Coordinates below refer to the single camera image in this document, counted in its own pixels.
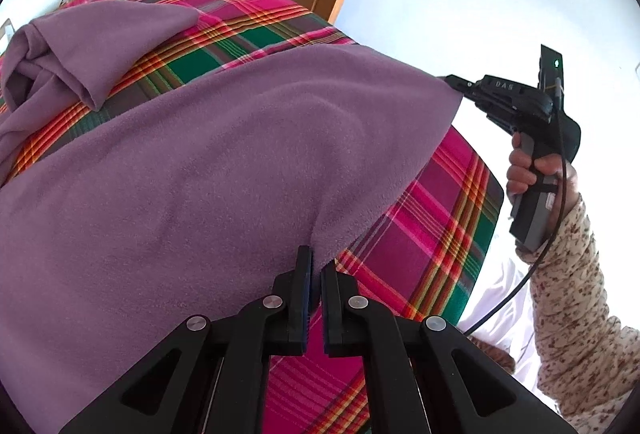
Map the purple fleece garment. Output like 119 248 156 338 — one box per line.
0 0 463 434

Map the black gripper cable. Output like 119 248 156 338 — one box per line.
457 79 568 335

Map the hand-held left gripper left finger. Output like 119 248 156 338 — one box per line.
60 245 313 434

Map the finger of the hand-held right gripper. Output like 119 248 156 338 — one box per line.
465 91 493 120
444 74 476 92

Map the plaid bed sheet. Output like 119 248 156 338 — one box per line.
0 0 505 434

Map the white cloth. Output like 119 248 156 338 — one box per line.
460 254 556 410

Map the person's right hand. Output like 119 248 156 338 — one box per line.
506 148 583 215

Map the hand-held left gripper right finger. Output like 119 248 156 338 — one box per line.
321 263 576 434

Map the person's right forearm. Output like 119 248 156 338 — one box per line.
515 194 640 430

